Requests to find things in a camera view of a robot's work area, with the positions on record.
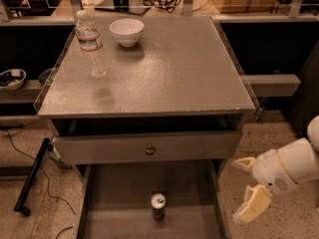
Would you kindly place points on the dark glass bowl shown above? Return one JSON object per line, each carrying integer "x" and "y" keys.
{"x": 47, "y": 77}

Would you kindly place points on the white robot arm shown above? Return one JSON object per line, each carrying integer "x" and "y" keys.
{"x": 301, "y": 157}

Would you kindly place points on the black monitor stand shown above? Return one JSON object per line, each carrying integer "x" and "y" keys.
{"x": 134, "y": 7}

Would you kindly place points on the round brass drawer knob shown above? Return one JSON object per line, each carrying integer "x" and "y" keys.
{"x": 150, "y": 150}

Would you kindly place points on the bowl with small items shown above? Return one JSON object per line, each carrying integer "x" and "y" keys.
{"x": 12, "y": 79}

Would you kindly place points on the grey side shelf ledge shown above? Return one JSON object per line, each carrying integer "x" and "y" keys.
{"x": 277, "y": 85}

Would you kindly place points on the grey drawer cabinet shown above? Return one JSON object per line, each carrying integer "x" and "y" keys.
{"x": 180, "y": 77}

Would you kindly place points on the grey open middle drawer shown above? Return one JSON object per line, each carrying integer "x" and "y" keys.
{"x": 116, "y": 202}

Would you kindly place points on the clear plastic water bottle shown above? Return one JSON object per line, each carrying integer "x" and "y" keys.
{"x": 91, "y": 45}

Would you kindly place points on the black bar on floor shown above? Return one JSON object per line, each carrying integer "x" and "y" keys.
{"x": 20, "y": 206}

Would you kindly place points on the grey top drawer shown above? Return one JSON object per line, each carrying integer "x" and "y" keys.
{"x": 118, "y": 148}

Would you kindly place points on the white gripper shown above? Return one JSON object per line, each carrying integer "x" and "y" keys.
{"x": 269, "y": 172}

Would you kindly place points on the redbull can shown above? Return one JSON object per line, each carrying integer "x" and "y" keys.
{"x": 158, "y": 203}

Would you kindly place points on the white ceramic bowl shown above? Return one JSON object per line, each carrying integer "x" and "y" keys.
{"x": 127, "y": 32}

